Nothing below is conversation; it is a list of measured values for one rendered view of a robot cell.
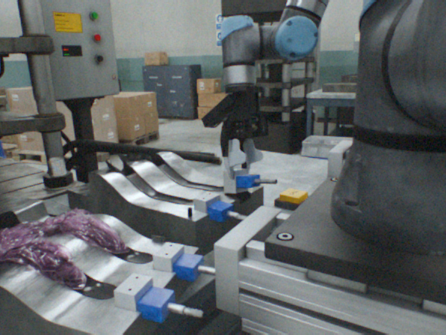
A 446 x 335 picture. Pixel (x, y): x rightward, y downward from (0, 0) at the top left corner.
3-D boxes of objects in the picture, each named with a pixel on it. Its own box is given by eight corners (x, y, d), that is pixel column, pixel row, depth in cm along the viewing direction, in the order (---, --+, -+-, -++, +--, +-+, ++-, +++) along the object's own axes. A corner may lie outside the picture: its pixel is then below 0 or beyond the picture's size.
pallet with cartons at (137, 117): (160, 137, 605) (156, 91, 584) (132, 149, 531) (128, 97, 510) (98, 135, 644) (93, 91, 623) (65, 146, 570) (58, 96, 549)
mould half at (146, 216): (264, 217, 97) (264, 168, 93) (197, 260, 77) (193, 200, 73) (140, 184, 127) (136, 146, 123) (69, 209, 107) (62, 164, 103)
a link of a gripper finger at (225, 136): (223, 155, 83) (227, 117, 84) (218, 155, 84) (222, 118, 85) (235, 159, 87) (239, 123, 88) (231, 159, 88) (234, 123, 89)
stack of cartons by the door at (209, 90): (240, 120, 764) (240, 78, 740) (234, 122, 736) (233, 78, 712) (205, 117, 802) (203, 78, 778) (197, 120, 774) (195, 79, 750)
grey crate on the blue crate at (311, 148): (367, 152, 393) (367, 138, 389) (361, 161, 358) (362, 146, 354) (310, 147, 420) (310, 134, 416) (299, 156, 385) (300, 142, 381)
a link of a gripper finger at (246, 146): (262, 176, 88) (255, 139, 85) (242, 176, 92) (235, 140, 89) (269, 173, 90) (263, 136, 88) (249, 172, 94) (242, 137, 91)
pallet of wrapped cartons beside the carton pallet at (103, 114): (126, 154, 508) (118, 84, 482) (84, 169, 438) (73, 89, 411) (59, 147, 555) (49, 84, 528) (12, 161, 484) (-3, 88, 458)
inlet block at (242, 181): (282, 191, 84) (281, 168, 84) (270, 195, 81) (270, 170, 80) (236, 190, 93) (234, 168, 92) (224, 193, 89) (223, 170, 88)
